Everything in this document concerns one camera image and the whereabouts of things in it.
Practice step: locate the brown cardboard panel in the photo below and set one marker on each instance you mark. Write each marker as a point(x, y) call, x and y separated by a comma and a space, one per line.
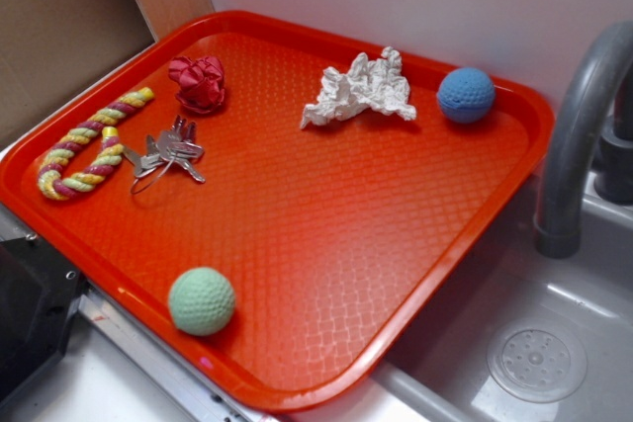
point(52, 50)

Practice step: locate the grey toy faucet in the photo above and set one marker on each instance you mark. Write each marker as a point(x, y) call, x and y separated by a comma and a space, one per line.
point(573, 148)

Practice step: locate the green dimpled ball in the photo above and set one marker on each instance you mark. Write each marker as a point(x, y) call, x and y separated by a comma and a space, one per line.
point(201, 302)

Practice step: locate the dark grey faucet handle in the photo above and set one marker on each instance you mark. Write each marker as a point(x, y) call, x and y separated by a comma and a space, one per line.
point(613, 181)

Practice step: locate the grey plastic sink basin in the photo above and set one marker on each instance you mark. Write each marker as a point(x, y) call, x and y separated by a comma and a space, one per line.
point(439, 366)

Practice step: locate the crumpled red paper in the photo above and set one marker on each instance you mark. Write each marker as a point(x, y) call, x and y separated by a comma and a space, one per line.
point(201, 83)

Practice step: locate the orange plastic tray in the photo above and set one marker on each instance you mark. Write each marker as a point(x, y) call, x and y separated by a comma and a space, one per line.
point(333, 238)

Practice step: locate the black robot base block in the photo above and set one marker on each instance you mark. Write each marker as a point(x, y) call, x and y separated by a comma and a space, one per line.
point(40, 293)

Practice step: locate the sink drain strainer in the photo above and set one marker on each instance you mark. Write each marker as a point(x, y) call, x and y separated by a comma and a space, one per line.
point(537, 361)

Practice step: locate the blue dimpled ball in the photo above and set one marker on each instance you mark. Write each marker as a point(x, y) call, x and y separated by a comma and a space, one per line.
point(466, 95)

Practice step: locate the multicolour twisted rope toy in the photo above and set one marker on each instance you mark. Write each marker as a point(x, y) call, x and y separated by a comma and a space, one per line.
point(51, 180)

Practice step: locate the crumpled white paper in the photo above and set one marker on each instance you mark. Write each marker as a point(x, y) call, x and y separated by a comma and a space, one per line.
point(369, 84)

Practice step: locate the silver key bunch on ring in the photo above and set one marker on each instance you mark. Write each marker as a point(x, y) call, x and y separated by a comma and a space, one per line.
point(174, 147)

